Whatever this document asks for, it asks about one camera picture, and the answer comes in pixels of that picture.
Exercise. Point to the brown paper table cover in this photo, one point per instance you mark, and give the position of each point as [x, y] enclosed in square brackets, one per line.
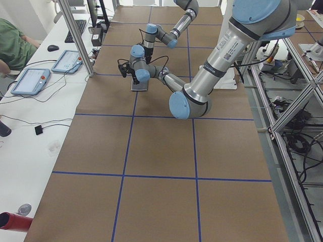
[129, 171]

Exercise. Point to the near teach pendant tablet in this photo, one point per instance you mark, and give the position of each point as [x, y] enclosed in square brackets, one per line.
[31, 82]

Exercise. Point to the pink and grey towel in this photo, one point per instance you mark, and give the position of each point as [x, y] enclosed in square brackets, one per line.
[139, 86]

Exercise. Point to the aluminium frame post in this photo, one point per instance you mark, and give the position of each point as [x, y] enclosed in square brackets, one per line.
[71, 24]

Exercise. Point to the person in green shirt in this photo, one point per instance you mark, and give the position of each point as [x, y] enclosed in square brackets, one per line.
[16, 48]

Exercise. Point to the aluminium frame rack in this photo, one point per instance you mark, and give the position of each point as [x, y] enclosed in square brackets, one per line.
[284, 81]

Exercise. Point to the small black square pad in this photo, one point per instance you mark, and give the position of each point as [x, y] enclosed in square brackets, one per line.
[38, 130]

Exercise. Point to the round silver desk grommet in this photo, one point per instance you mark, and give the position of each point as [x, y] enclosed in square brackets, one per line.
[24, 209]

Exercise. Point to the far teach pendant tablet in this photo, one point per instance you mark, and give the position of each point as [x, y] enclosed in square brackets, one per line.
[68, 63]

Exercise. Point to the teach pendant tablet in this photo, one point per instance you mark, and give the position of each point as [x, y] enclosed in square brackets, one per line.
[68, 63]
[31, 82]

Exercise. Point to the black power box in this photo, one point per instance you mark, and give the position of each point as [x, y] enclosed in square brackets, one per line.
[96, 38]

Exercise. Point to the black computer mouse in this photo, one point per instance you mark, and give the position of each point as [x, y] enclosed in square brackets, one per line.
[52, 48]

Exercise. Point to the red cylinder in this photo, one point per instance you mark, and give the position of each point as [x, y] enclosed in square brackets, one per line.
[15, 222]

